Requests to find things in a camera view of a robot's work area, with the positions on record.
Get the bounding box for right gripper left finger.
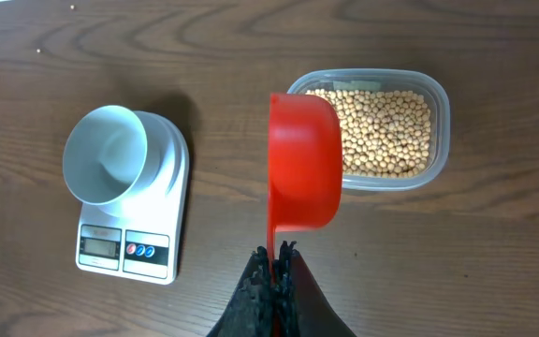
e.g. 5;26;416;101
208;246;273;337

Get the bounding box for clear plastic container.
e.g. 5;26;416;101
288;68;451;191

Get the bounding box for red plastic measuring scoop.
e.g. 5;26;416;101
267;93;342;257

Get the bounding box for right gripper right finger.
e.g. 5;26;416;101
273;241;356;337

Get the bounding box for soybeans in container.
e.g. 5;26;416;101
306;89;431;178

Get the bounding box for white digital kitchen scale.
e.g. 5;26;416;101
76;111;190;285

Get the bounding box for light blue bowl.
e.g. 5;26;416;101
63;105;161;206

